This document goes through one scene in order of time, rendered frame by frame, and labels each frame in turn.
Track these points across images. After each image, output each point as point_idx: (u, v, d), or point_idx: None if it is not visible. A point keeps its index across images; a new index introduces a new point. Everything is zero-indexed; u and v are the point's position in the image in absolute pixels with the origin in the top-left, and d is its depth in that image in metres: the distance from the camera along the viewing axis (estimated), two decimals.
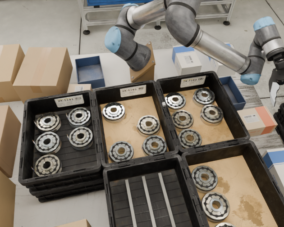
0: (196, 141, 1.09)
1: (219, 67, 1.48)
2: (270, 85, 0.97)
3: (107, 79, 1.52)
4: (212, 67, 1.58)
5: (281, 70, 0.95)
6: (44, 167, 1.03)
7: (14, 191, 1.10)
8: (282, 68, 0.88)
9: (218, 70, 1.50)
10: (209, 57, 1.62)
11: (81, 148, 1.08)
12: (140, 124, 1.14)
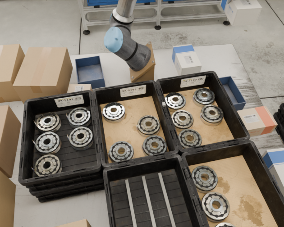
0: (196, 141, 1.09)
1: (238, 12, 1.20)
2: None
3: (107, 79, 1.52)
4: (227, 16, 1.29)
5: None
6: (44, 167, 1.03)
7: (14, 191, 1.10)
8: None
9: (236, 17, 1.22)
10: (223, 6, 1.34)
11: (81, 148, 1.08)
12: (140, 124, 1.14)
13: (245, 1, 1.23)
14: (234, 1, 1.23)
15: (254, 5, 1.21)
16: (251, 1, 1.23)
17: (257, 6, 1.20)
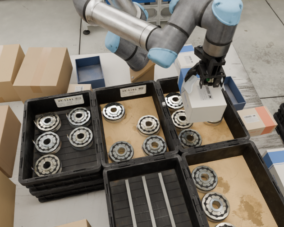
0: (196, 141, 1.09)
1: (193, 111, 0.86)
2: None
3: (107, 79, 1.52)
4: (184, 106, 0.95)
5: None
6: (44, 167, 1.03)
7: (14, 191, 1.10)
8: None
9: (192, 115, 0.88)
10: (180, 88, 1.00)
11: (81, 148, 1.08)
12: (140, 124, 1.14)
13: (204, 92, 0.89)
14: None
15: (217, 100, 0.86)
16: (213, 93, 0.88)
17: (220, 101, 0.86)
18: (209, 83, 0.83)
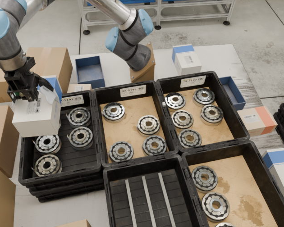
0: (196, 141, 1.09)
1: (17, 125, 0.82)
2: (48, 83, 0.83)
3: (107, 79, 1.52)
4: None
5: None
6: (44, 167, 1.03)
7: (14, 191, 1.10)
8: None
9: (20, 129, 0.84)
10: None
11: (81, 148, 1.08)
12: (140, 124, 1.14)
13: (34, 105, 0.84)
14: (18, 106, 0.84)
15: (42, 114, 0.82)
16: (42, 106, 0.84)
17: (45, 115, 0.82)
18: (26, 97, 0.79)
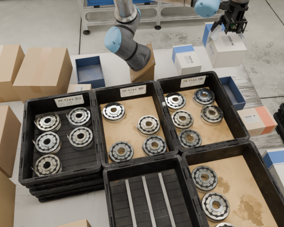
0: (196, 141, 1.09)
1: (219, 55, 1.03)
2: None
3: (107, 79, 1.52)
4: (208, 56, 1.12)
5: None
6: (44, 167, 1.03)
7: (14, 191, 1.10)
8: None
9: (217, 59, 1.05)
10: (204, 43, 1.17)
11: (81, 148, 1.08)
12: (140, 124, 1.14)
13: (227, 40, 1.06)
14: (215, 41, 1.05)
15: (238, 46, 1.03)
16: (234, 41, 1.05)
17: (241, 47, 1.03)
18: (232, 30, 1.00)
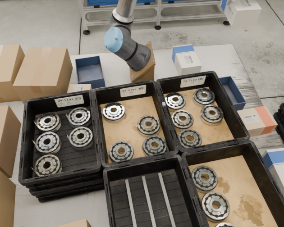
0: (196, 141, 1.09)
1: (237, 14, 1.21)
2: None
3: (107, 79, 1.52)
4: (227, 17, 1.30)
5: None
6: (44, 167, 1.03)
7: (14, 191, 1.10)
8: None
9: (236, 18, 1.22)
10: (222, 7, 1.34)
11: (81, 148, 1.08)
12: (140, 124, 1.14)
13: (245, 2, 1.23)
14: (234, 2, 1.23)
15: (254, 6, 1.21)
16: (250, 2, 1.23)
17: (257, 7, 1.21)
18: None
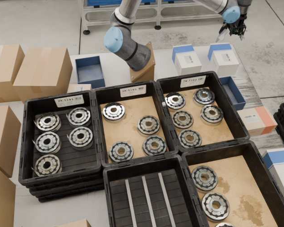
0: (196, 141, 1.09)
1: (220, 67, 1.48)
2: None
3: (107, 79, 1.52)
4: (212, 67, 1.58)
5: None
6: (44, 167, 1.03)
7: (14, 191, 1.10)
8: None
9: (218, 70, 1.50)
10: (209, 57, 1.62)
11: (81, 148, 1.08)
12: (140, 124, 1.14)
13: (226, 57, 1.51)
14: (217, 57, 1.51)
15: (233, 61, 1.49)
16: (231, 57, 1.51)
17: (235, 62, 1.48)
18: (235, 33, 1.36)
